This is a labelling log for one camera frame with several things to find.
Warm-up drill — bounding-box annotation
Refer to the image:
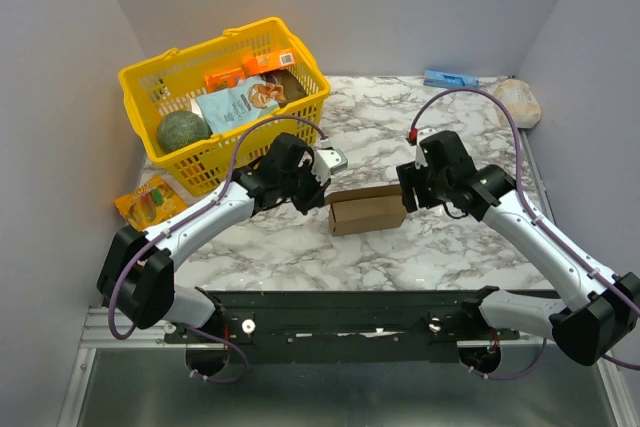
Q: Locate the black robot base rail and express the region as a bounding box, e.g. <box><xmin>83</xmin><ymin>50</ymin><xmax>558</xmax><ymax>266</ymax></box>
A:
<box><xmin>102</xmin><ymin>289</ymin><xmax>561</xmax><ymax>366</ymax></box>

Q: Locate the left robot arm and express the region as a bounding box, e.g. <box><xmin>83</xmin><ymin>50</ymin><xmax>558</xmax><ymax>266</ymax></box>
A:
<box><xmin>97</xmin><ymin>133</ymin><xmax>348</xmax><ymax>342</ymax></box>

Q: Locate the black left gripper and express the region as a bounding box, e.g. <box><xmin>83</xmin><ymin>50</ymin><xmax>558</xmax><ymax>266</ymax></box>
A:
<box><xmin>280</xmin><ymin>160</ymin><xmax>332</xmax><ymax>216</ymax></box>

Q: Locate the white bagged bread loaf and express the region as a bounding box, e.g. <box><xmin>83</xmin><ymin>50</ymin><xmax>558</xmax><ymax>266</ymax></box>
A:
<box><xmin>494</xmin><ymin>79</ymin><xmax>542</xmax><ymax>129</ymax></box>

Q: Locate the blue flat box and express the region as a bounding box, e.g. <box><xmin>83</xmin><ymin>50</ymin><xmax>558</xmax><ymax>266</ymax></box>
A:
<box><xmin>423</xmin><ymin>70</ymin><xmax>479</xmax><ymax>89</ymax></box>

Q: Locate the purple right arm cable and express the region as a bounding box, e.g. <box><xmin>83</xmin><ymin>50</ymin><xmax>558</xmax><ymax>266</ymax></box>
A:
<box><xmin>407</xmin><ymin>87</ymin><xmax>640</xmax><ymax>381</ymax></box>

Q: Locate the brown cardboard box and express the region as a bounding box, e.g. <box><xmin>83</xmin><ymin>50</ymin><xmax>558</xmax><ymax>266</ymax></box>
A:
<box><xmin>325</xmin><ymin>184</ymin><xmax>407</xmax><ymax>236</ymax></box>

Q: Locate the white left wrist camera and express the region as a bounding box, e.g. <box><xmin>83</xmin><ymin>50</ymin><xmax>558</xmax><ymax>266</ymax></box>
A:
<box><xmin>311</xmin><ymin>148</ymin><xmax>348</xmax><ymax>185</ymax></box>

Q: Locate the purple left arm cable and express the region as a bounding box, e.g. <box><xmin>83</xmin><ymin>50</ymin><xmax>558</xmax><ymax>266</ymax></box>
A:
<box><xmin>107</xmin><ymin>115</ymin><xmax>331</xmax><ymax>384</ymax></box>

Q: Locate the yellow plastic shopping basket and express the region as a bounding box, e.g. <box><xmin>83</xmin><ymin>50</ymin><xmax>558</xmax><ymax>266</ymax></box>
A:
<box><xmin>119</xmin><ymin>17</ymin><xmax>330</xmax><ymax>196</ymax></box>

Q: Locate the orange gummy candy bag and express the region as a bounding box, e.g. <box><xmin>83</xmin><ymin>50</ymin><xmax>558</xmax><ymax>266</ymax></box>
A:
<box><xmin>114</xmin><ymin>175</ymin><xmax>187</xmax><ymax>231</ymax></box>

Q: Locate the green melon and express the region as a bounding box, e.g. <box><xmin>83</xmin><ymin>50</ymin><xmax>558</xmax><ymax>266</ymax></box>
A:
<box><xmin>156</xmin><ymin>111</ymin><xmax>211</xmax><ymax>153</ymax></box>

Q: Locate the light blue cassava chips bag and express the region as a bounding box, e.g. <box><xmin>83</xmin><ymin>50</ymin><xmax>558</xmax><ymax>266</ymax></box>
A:
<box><xmin>195</xmin><ymin>75</ymin><xmax>289</xmax><ymax>134</ymax></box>

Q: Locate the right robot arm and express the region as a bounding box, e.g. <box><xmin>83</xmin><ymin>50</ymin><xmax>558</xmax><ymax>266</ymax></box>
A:
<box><xmin>396</xmin><ymin>129</ymin><xmax>639</xmax><ymax>366</ymax></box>

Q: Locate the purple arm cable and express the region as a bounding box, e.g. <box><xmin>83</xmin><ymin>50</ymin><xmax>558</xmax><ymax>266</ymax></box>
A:
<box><xmin>407</xmin><ymin>87</ymin><xmax>640</xmax><ymax>381</ymax></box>
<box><xmin>107</xmin><ymin>115</ymin><xmax>331</xmax><ymax>384</ymax></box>

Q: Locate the orange scrub mommy box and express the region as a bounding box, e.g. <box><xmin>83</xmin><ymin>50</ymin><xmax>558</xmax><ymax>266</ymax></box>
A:
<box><xmin>204</xmin><ymin>68</ymin><xmax>245</xmax><ymax>93</ymax></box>

